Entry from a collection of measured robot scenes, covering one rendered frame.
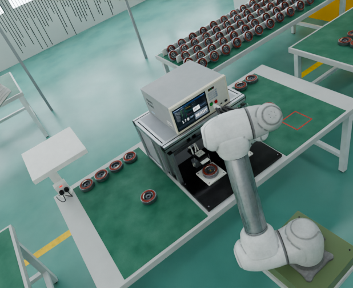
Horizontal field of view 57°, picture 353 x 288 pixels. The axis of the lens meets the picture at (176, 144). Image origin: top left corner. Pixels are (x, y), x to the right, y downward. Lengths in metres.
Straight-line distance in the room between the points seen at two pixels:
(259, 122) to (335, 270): 0.84
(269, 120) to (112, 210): 1.42
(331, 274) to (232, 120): 0.88
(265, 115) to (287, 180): 1.96
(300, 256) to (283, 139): 1.06
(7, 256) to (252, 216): 1.73
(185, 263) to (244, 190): 1.53
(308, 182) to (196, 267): 1.23
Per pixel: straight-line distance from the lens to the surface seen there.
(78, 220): 2.41
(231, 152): 1.28
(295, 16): 4.13
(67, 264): 3.27
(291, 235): 1.54
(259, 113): 1.24
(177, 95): 2.05
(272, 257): 1.56
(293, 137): 2.44
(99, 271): 2.11
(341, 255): 1.80
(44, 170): 2.18
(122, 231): 2.19
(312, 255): 1.60
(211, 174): 2.17
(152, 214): 2.18
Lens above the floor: 2.40
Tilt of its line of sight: 40 degrees down
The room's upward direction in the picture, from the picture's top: 20 degrees counter-clockwise
